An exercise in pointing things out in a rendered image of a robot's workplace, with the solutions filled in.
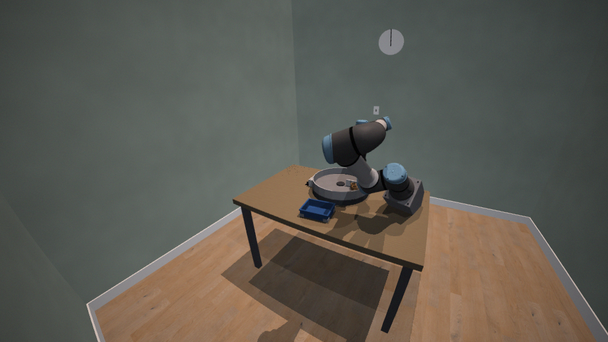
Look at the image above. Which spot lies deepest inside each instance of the blue open crate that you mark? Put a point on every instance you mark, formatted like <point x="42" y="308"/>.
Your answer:
<point x="317" y="209"/>

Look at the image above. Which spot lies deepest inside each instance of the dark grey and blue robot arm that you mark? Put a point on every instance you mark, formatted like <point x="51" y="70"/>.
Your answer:
<point x="345" y="148"/>

